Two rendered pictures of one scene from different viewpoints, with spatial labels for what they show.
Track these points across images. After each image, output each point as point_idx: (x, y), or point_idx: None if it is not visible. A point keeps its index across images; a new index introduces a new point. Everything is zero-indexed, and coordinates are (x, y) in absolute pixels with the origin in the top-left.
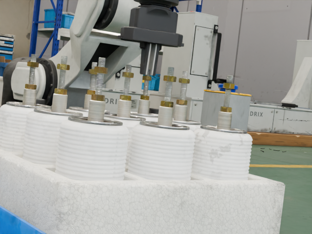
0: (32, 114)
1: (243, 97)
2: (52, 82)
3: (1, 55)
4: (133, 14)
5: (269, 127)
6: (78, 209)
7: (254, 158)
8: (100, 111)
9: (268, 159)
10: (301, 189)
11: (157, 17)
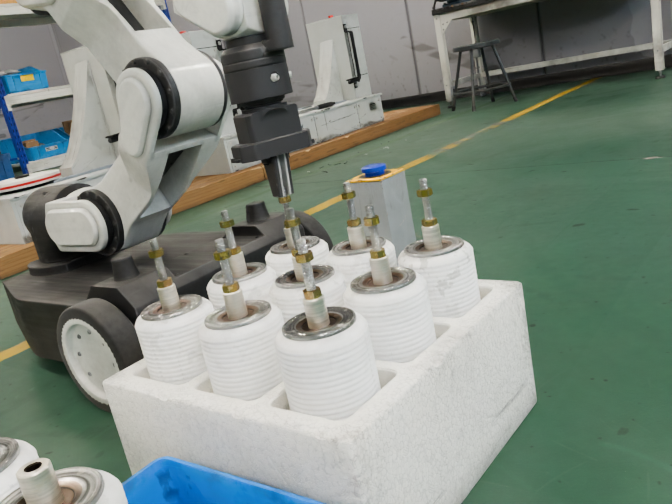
0: (212, 336)
1: (398, 175)
2: (113, 219)
3: None
4: (243, 125)
5: (314, 138)
6: (370, 458)
7: (327, 186)
8: (324, 310)
9: (341, 181)
10: (413, 215)
11: (275, 119)
